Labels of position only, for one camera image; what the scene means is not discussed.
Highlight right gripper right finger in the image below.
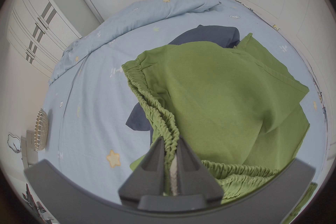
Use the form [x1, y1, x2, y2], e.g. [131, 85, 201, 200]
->
[176, 136, 224, 201]

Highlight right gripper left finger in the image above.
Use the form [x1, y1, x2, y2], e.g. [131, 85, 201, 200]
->
[118, 137, 167, 207]

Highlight green shorts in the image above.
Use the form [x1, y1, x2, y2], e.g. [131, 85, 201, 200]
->
[121, 33, 311, 205]

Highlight bed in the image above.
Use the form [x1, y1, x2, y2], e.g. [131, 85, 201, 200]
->
[42, 0, 335, 218]

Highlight round woven basket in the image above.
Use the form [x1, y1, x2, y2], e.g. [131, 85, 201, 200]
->
[34, 109, 49, 151]

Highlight dark blue garment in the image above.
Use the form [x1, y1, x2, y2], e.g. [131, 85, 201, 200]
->
[125, 25, 240, 131]

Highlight pale blue quilt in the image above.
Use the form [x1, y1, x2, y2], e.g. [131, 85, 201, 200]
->
[48, 0, 223, 85]

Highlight white wardrobe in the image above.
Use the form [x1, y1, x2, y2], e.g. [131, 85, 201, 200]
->
[6, 0, 105, 79]

